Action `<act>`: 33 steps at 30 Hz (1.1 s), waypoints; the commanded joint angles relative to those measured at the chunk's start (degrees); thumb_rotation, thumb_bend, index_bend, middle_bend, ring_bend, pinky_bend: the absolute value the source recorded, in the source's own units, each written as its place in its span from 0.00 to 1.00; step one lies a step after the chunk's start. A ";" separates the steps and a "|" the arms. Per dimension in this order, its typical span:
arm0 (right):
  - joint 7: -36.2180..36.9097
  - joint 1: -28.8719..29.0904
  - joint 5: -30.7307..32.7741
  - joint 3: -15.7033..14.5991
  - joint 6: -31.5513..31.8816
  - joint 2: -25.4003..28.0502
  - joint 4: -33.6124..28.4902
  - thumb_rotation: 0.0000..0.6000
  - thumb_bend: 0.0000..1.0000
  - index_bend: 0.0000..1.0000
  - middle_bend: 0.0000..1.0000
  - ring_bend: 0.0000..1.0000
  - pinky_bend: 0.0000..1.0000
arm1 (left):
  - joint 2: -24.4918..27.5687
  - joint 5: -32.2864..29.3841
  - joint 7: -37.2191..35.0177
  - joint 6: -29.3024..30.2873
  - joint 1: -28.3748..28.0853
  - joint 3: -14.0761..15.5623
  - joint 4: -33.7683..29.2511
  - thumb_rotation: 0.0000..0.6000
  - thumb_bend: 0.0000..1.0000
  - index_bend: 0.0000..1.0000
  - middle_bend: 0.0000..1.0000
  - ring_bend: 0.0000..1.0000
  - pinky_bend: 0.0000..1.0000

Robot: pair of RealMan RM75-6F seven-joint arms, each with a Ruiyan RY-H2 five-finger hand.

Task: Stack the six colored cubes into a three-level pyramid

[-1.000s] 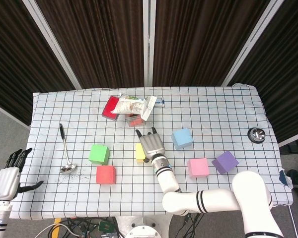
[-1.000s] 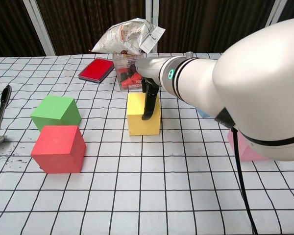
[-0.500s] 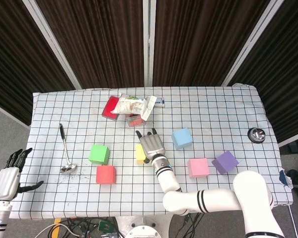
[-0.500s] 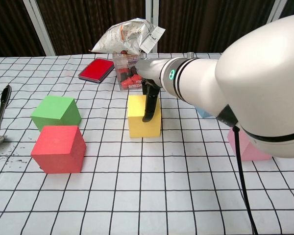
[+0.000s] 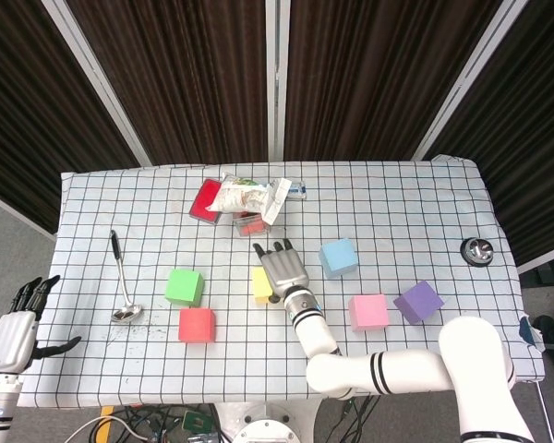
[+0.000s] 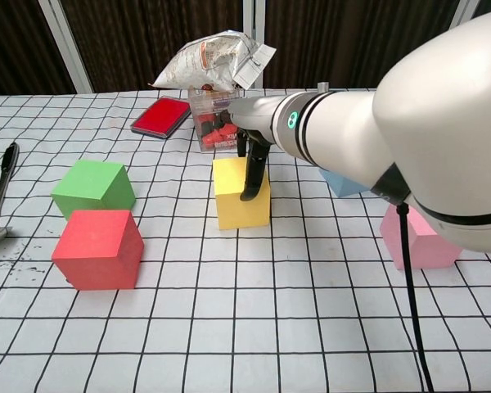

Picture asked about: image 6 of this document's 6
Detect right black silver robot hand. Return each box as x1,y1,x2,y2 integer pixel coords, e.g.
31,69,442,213
227,94,287,201

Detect yellow foam cube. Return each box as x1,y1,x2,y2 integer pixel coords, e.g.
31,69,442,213
211,156,272,230

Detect light blue foam cube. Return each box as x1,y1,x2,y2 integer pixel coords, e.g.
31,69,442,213
318,167,372,199

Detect green foam cube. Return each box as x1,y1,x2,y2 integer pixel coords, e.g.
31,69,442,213
51,160,137,222

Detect red foam cube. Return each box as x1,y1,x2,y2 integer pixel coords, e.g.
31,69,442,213
51,210,145,291

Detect pink foam cube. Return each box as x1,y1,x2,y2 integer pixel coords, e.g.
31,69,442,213
379,203,463,271

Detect clear box red pieces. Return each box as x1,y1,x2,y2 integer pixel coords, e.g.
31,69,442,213
187,86,246,154

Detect crumpled white snack bag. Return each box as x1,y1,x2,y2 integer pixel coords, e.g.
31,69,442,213
148,29,277,92

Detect red ink pad case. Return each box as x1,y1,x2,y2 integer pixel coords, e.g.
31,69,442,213
130,97,191,140

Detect dark brown partition panel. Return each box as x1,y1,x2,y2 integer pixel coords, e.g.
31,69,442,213
0,0,93,96
449,0,491,29
40,0,257,93
253,0,475,90

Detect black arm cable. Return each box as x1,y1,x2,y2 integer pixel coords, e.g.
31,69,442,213
395,202,435,393

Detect metal ladle black handle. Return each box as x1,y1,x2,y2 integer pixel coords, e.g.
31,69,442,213
0,142,20,246

